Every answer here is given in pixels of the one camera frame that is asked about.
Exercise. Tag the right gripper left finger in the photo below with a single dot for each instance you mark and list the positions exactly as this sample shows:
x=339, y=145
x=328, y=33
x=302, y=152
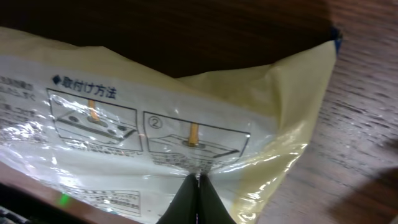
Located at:
x=183, y=208

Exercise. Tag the yellow snack bag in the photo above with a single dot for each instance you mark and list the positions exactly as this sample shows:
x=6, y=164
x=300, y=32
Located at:
x=122, y=137

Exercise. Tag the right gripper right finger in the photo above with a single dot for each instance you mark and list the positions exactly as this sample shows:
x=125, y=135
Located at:
x=210, y=209

